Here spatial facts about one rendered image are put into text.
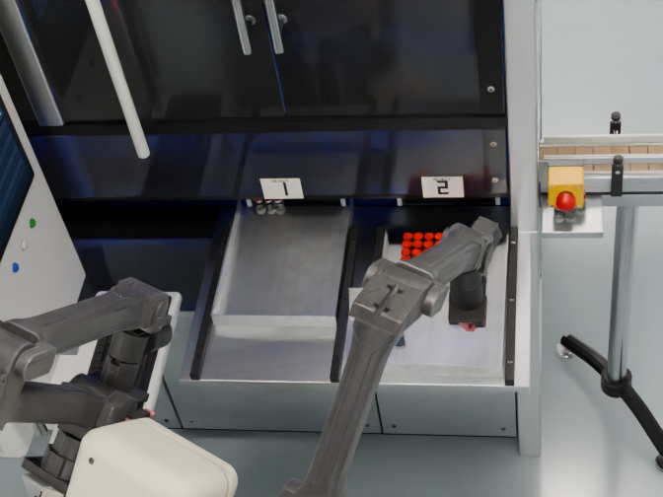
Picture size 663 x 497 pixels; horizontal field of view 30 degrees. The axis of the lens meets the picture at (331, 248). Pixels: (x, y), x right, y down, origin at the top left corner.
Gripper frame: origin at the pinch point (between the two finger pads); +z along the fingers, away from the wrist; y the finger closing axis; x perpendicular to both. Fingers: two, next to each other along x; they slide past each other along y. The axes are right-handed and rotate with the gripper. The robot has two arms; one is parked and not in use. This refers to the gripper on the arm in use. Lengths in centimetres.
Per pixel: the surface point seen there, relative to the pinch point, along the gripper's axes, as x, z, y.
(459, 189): 3.9, 2.2, 36.8
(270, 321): 41.8, 13.1, 10.4
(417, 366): 10.6, 11.3, -1.1
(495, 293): -3.7, 14.7, 19.5
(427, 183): 10.3, 0.4, 36.9
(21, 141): 89, -23, 28
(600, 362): -27, 91, 56
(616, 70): -36, 109, 189
